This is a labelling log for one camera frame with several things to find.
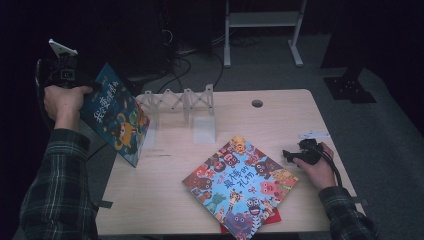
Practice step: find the person's left hand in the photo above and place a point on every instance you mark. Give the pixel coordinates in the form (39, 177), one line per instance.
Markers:
(63, 103)

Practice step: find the red picture book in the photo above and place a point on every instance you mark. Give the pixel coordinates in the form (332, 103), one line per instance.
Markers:
(274, 218)

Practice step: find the grey tape strip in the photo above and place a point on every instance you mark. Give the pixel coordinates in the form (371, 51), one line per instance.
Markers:
(361, 201)
(105, 204)

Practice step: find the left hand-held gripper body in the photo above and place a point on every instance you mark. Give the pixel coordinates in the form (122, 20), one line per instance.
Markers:
(66, 75)

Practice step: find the blue monster picture book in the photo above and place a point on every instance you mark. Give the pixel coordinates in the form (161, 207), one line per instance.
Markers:
(113, 120)

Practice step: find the person's right hand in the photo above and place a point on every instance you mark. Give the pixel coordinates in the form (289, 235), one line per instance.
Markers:
(320, 173)

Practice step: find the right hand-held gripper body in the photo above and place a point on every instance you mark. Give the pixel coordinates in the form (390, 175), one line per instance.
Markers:
(310, 155)

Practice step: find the light blue animals picture book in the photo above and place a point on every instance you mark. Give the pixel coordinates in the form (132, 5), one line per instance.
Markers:
(240, 186)

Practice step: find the white metal stand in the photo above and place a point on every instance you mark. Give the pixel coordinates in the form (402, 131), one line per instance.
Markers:
(263, 19)

